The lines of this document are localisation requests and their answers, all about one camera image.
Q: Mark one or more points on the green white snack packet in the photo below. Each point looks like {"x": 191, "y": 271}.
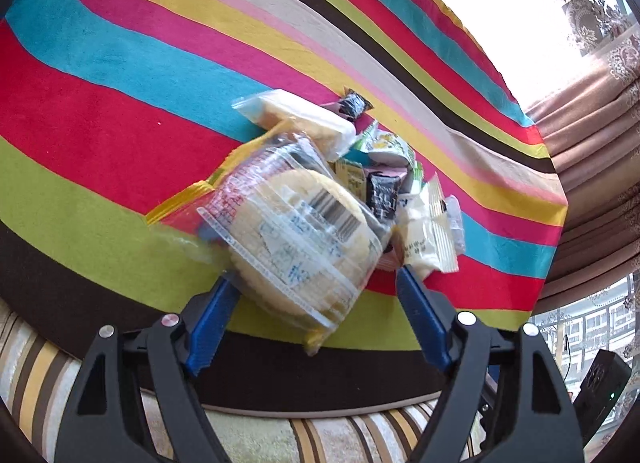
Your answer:
{"x": 387, "y": 145}

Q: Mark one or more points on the clear round cake packet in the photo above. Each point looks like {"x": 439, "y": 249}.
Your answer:
{"x": 295, "y": 238}

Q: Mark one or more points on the cream snack packet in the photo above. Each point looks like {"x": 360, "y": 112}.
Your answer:
{"x": 425, "y": 233}

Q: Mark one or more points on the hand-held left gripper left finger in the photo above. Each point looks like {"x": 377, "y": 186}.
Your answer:
{"x": 210, "y": 328}

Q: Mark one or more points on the yellow green small packet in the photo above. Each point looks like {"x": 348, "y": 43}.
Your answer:
{"x": 350, "y": 178}

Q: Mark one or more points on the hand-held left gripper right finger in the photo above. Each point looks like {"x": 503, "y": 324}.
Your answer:
{"x": 425, "y": 315}

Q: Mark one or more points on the colourful striped tablecloth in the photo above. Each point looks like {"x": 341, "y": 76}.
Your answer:
{"x": 100, "y": 93}

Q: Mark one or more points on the clear yellow cake packet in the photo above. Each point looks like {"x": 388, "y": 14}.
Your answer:
{"x": 310, "y": 125}

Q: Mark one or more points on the beige brown striped towel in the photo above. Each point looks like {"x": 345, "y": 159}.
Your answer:
{"x": 30, "y": 368}

